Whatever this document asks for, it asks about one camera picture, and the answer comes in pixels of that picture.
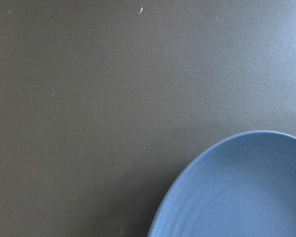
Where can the blue round plate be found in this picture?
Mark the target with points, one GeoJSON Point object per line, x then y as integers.
{"type": "Point", "coordinates": [243, 186]}

